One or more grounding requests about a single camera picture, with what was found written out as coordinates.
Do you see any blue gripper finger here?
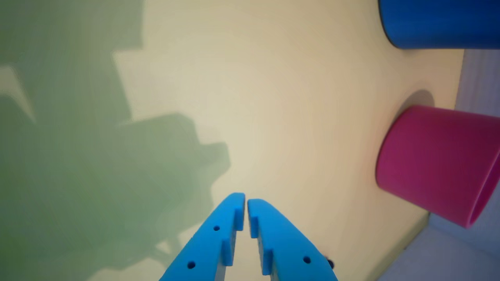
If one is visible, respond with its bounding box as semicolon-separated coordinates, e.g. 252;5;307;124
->
247;199;339;281
159;192;246;281

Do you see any yellow paper sheet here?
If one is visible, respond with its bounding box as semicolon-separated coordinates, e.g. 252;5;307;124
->
0;0;464;281

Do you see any pink round cup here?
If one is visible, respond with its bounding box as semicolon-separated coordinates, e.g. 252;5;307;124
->
375;105;500;229

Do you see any blue round cup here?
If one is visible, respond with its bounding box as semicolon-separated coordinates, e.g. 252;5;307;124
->
378;0;500;50

